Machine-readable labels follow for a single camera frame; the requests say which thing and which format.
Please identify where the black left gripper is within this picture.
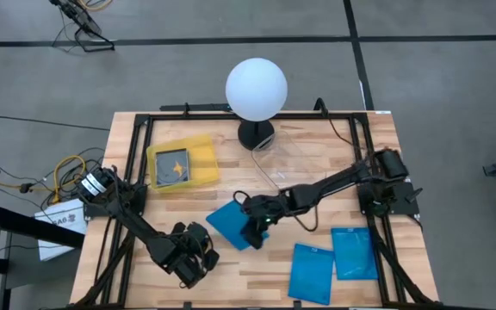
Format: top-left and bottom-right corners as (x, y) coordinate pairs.
(160, 221), (222, 290)

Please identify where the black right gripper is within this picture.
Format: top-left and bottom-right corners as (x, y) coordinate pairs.
(240, 192), (293, 251)

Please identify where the blue plastic disc case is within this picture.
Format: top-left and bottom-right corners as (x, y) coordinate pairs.
(331, 226), (380, 282)
(205, 199), (270, 252)
(288, 243), (336, 306)

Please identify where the clear plastic bin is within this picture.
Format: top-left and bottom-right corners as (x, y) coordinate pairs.
(250, 128), (318, 195)

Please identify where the clear CD jewel case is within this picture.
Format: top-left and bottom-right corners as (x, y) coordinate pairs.
(154, 148), (191, 188)

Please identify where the yellow translucent plastic bin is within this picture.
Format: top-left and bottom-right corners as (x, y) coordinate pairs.
(146, 133), (221, 194)

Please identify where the white printed cardboard box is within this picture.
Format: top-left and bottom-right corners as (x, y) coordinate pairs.
(34, 198), (89, 263)

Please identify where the black power strip bar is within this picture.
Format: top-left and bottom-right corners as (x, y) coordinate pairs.
(159, 102), (233, 113)

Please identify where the white globe table lamp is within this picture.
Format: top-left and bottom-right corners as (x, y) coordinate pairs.
(225, 57), (288, 152)

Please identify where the black floor beam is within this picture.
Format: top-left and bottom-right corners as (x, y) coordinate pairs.
(0, 201), (86, 250)

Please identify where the black floor stand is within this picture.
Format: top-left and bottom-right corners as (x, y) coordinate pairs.
(48, 0), (116, 53)

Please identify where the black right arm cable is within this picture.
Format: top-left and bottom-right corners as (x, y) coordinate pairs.
(232, 189), (320, 233)

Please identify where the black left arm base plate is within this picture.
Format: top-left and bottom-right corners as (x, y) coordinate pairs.
(83, 183), (148, 220)

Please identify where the black table cable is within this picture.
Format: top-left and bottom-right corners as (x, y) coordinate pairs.
(327, 118), (368, 156)

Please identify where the black aluminium table frame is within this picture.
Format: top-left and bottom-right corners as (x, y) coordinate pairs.
(73, 110), (443, 310)

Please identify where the yellow floor cable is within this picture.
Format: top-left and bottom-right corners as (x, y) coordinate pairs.
(0, 153), (88, 206)

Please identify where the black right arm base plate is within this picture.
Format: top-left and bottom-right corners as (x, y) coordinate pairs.
(356, 183), (421, 217)

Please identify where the black floor cable bundle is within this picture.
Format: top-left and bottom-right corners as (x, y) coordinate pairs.
(0, 146), (107, 208)

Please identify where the thin black floor cable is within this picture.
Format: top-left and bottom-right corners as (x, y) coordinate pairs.
(0, 115), (112, 130)

